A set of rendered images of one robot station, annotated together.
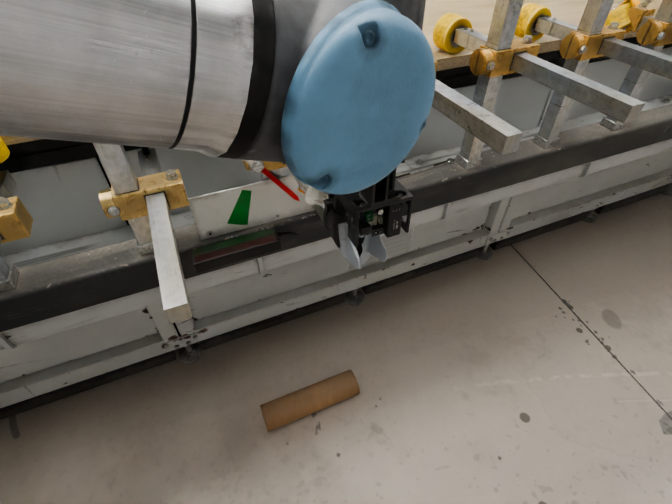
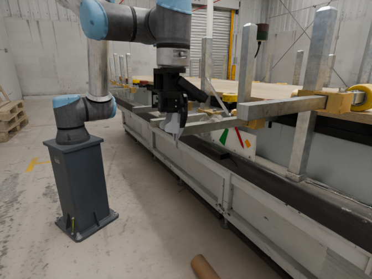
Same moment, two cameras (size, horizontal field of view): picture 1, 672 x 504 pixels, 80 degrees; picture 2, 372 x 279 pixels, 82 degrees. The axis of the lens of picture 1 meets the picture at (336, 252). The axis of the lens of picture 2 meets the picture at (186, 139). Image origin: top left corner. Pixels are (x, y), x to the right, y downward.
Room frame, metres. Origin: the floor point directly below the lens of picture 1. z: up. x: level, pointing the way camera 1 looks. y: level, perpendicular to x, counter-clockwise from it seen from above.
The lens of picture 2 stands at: (0.37, -0.65, 1.03)
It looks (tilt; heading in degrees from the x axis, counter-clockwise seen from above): 19 degrees down; 84
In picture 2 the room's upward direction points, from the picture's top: straight up
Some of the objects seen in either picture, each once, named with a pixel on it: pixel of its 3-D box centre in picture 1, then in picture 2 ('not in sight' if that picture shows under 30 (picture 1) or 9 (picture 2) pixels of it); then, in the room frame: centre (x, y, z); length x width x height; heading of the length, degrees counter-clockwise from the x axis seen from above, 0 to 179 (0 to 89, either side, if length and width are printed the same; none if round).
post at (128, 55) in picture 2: not in sight; (129, 80); (0.07, 1.50, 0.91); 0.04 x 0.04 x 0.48; 24
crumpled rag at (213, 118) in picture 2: (320, 182); (212, 117); (0.53, 0.02, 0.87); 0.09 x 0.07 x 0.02; 24
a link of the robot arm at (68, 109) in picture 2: not in sight; (70, 109); (-0.18, 0.68, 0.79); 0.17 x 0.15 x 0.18; 29
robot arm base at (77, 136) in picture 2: not in sight; (72, 132); (-0.18, 0.67, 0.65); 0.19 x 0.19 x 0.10
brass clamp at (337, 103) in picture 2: not in sight; (318, 99); (0.78, -0.12, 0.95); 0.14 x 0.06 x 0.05; 114
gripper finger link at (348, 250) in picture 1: (353, 252); (168, 125); (0.39, -0.02, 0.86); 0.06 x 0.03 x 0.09; 23
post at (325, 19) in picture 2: not in sight; (309, 106); (0.78, -0.10, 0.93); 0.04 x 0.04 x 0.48; 24
